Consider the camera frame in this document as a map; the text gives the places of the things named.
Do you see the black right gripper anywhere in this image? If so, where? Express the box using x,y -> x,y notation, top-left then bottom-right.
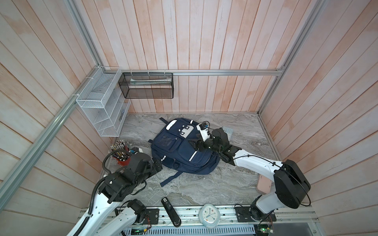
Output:
188,133 -> 221,154

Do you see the navy blue student backpack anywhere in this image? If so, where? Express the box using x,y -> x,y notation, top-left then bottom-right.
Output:
149,118 -> 220,187

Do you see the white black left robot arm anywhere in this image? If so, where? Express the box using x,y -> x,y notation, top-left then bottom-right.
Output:
68,152 -> 162,236

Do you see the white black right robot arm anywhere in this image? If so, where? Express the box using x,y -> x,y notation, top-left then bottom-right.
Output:
194,124 -> 311,221

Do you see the red pencil cup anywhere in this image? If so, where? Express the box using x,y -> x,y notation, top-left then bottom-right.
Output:
117,156 -> 130,166

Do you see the grey calculator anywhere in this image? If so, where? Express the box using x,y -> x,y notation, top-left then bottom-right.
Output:
222,126 -> 233,140

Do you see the bundle of pencils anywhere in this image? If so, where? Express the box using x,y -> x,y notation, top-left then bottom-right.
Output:
108,140 -> 131,159

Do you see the white round clock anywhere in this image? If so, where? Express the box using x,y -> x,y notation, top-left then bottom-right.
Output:
198,204 -> 221,229

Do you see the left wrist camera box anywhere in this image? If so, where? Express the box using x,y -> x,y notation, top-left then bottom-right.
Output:
130,147 -> 143,154

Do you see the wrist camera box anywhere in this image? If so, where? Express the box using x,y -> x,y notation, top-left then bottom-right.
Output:
130,147 -> 143,154
196,122 -> 210,142

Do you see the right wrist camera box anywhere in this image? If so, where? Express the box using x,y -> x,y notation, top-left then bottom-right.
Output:
196,122 -> 210,142

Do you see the white wire mesh shelf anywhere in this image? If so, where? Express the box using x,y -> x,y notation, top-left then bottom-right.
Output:
76,66 -> 131,137

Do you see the black wire mesh basket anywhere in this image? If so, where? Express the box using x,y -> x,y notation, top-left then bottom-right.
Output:
118,72 -> 174,99

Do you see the aluminium frame rail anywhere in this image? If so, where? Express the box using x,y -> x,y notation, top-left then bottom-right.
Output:
103,67 -> 283,76

